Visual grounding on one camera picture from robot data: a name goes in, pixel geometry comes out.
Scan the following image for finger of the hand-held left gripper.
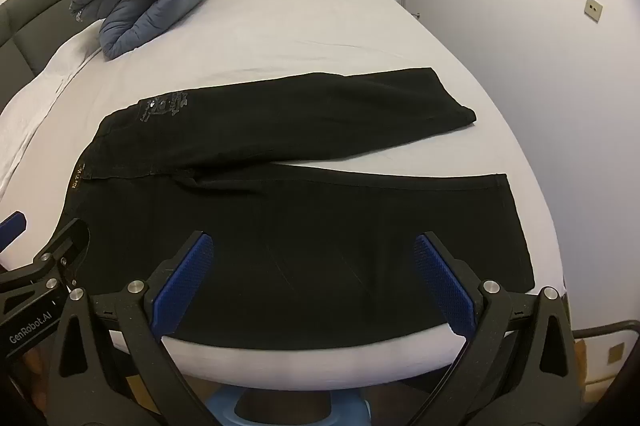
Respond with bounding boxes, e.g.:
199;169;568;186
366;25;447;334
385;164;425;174
29;218;91;281
0;212;27;253

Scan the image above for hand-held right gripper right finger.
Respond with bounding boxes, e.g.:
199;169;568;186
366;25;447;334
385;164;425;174
405;231;596;426

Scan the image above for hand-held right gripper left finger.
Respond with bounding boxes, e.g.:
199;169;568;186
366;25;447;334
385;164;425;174
47;231;221;426

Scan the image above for black pants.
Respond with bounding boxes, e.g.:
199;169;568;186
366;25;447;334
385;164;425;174
60;66;537;349

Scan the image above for white pillow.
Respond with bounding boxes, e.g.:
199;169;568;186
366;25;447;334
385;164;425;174
0;28;103;194

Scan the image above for light blue round stool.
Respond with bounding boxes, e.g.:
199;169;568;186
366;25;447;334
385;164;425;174
205;386;371;426

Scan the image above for grey padded headboard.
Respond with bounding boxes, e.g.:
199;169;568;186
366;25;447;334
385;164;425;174
0;0;96;81

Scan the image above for bed with white sheet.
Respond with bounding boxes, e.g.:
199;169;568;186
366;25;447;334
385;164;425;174
0;0;568;394

